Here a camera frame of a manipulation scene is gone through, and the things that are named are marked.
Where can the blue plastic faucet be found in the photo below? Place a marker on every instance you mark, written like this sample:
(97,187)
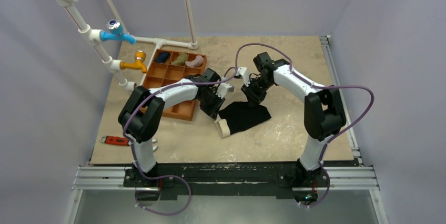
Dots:
(116,32)

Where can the orange plastic faucet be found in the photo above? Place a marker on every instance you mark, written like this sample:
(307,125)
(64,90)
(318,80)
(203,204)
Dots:
(138,64)

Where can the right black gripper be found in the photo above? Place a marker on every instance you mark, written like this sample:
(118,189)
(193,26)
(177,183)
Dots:
(253,94)

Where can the red handled adjustable wrench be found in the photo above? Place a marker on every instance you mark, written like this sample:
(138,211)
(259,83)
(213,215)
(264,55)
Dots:
(123,141)

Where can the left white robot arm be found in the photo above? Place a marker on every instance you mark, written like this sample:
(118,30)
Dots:
(141,115)

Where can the white pvc pipe frame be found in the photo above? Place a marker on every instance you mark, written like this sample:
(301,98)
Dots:
(91,36)

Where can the aluminium frame rails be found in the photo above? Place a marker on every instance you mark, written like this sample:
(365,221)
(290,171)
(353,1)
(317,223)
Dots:
(342,176)

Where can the rolled pink underwear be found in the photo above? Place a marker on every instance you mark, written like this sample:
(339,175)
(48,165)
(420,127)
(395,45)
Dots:
(196,62)

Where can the rolled olive green underwear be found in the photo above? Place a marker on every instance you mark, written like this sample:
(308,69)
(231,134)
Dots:
(180,59)

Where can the black underwear white waistband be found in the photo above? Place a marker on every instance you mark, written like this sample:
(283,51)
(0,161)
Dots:
(239,116)

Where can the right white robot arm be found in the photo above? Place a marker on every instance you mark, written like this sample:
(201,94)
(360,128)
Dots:
(324,115)

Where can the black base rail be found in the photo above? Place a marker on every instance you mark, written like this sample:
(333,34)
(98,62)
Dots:
(280,179)

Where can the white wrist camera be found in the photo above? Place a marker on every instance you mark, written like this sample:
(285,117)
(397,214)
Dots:
(244,74)
(224,89)

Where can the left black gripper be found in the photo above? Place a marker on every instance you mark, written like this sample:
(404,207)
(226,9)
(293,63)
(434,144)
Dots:
(213,111)

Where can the orange compartment tray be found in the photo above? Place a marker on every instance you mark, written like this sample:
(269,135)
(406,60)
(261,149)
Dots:
(160,75)

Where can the rolled navy blue underwear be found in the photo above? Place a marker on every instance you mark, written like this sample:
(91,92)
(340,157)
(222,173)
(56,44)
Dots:
(162,57)

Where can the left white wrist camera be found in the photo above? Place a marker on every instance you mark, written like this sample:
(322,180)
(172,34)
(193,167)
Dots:
(224,89)

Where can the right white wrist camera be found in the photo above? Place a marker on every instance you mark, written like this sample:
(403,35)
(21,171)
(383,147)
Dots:
(244,74)

